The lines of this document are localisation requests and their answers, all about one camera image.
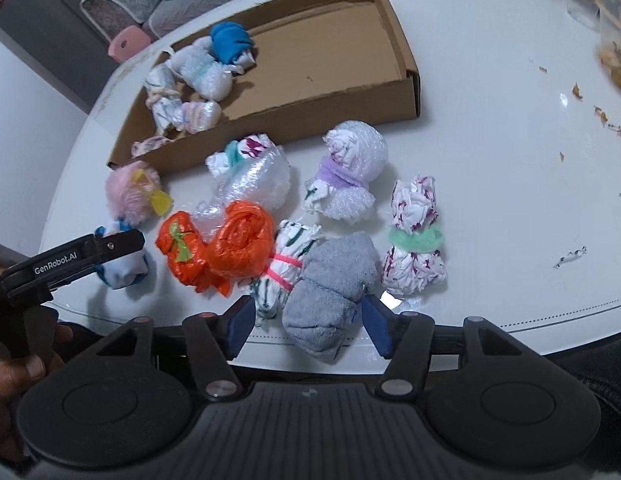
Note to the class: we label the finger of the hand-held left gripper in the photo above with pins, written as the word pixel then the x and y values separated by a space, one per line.
pixel 105 247

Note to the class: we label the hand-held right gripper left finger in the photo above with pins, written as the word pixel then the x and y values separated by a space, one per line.
pixel 240 325

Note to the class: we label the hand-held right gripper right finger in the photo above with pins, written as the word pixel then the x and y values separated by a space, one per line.
pixel 378 325

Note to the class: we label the blue and white bundle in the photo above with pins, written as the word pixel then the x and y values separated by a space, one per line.
pixel 125 272

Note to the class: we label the grey sock bundle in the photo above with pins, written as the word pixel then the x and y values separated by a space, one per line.
pixel 330 290

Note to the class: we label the pink fluffy ball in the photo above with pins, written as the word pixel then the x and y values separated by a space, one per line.
pixel 130 192

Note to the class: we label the orange plastic bag bundle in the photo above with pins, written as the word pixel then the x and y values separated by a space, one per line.
pixel 240 240

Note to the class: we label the green striped bundle pink tie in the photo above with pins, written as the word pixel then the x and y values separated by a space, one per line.
pixel 290 240

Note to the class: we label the pink striped cloth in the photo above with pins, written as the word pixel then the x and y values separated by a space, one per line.
pixel 150 145

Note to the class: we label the purple printed bundle green tie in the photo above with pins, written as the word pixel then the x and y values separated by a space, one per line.
pixel 415 200

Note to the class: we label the clear plastic bundle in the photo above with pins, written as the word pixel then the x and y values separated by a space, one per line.
pixel 260 182

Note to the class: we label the pinkish bubble wrap bundle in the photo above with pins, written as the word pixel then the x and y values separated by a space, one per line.
pixel 203 115

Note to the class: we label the white patterned bundle beige tie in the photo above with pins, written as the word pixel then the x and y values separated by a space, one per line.
pixel 158 80

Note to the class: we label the bubble wrap bundle purple tie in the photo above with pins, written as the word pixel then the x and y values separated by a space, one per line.
pixel 355 150

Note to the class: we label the white printed bundle teal tie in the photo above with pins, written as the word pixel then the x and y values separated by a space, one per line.
pixel 253 147

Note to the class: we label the bubble wrap bundle teal tie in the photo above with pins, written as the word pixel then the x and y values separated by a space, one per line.
pixel 205 77

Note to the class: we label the blue cloth bundle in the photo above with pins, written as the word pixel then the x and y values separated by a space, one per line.
pixel 228 42

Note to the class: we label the shallow cardboard box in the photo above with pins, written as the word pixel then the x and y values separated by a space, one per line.
pixel 315 45

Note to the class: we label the person's left hand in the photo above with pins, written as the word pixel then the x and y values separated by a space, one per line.
pixel 5 410

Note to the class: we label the pink plastic chair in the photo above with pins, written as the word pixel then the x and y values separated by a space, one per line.
pixel 133 45

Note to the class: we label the small twist tie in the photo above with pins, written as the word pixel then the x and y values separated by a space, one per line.
pixel 570 256

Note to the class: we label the grey door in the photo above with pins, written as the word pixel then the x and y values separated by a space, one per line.
pixel 40 50

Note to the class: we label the dark cloth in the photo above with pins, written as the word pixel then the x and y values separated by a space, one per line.
pixel 605 370

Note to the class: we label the grey quilted sofa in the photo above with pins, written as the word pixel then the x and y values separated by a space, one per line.
pixel 115 5

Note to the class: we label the scattered seed shells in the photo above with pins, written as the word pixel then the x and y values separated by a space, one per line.
pixel 576 91

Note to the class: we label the clear bag of snacks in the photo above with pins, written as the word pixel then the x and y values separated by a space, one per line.
pixel 615 35

